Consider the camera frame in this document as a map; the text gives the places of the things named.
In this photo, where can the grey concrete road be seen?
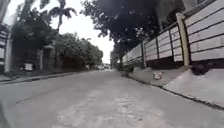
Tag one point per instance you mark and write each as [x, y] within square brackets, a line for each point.
[100, 100]

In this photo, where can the row of trees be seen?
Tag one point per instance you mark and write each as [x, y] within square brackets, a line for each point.
[71, 51]

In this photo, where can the large dark overhanging tree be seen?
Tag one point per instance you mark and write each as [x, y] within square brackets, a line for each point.
[123, 20]

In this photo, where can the small round red-white object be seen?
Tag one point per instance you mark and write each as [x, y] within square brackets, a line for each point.
[157, 75]

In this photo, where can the tall palm tree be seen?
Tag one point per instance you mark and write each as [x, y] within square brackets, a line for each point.
[60, 16]

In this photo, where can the raised concrete kerb pavement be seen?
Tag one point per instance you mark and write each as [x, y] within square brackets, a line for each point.
[30, 77]

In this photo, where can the small white sign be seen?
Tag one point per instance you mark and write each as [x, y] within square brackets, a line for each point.
[28, 66]

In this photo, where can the concrete sloped pavement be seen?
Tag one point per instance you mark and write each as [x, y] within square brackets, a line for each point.
[196, 83]

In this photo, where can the building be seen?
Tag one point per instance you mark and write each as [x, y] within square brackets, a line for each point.
[3, 43]

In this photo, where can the grey slatted boundary wall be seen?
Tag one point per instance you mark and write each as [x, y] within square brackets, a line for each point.
[196, 36]

